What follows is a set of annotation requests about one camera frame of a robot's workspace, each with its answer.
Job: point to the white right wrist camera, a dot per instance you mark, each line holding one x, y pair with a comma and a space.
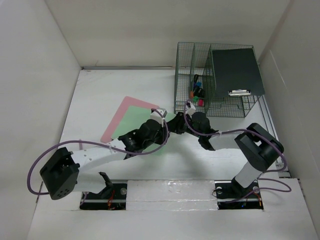
190, 109

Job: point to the pink cap highlighter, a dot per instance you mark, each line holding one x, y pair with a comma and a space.
200, 102

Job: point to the green cap highlighter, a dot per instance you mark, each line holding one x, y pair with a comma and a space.
201, 95

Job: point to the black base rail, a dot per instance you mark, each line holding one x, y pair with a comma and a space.
171, 195

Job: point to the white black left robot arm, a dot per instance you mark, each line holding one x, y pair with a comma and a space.
61, 173

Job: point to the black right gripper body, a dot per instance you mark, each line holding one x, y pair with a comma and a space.
190, 124

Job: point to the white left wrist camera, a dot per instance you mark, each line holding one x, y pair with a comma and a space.
158, 115

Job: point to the pink clipboard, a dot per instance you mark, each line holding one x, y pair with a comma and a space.
119, 114

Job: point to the orange cap highlighter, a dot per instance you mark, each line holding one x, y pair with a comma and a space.
191, 93

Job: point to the green wire mesh desk organizer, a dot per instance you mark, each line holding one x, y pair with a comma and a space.
196, 58

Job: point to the black clipboard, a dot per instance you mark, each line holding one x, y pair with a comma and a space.
236, 73

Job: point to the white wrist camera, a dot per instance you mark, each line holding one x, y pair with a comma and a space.
158, 115
190, 109

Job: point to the green clipboard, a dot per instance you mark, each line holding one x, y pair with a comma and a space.
135, 118

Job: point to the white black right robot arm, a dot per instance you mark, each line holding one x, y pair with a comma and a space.
259, 147

